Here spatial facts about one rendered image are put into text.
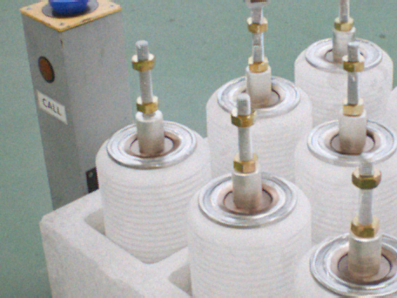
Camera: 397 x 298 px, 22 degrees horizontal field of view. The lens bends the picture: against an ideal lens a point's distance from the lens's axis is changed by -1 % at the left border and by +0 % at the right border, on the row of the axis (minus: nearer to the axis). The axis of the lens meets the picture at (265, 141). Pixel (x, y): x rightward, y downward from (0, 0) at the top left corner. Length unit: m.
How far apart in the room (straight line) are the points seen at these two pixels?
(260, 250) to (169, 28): 0.99
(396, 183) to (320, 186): 0.06
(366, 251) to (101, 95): 0.39
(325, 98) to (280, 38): 0.68
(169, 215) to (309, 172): 0.12
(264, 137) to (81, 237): 0.18
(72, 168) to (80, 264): 0.16
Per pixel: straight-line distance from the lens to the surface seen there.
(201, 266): 0.76
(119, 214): 0.84
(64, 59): 0.94
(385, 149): 0.82
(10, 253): 1.18
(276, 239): 0.73
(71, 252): 0.87
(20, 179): 1.31
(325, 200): 0.81
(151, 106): 0.82
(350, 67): 0.79
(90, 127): 0.98
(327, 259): 0.70
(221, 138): 0.89
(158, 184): 0.81
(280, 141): 0.88
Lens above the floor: 0.67
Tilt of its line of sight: 30 degrees down
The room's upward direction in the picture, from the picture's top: 2 degrees counter-clockwise
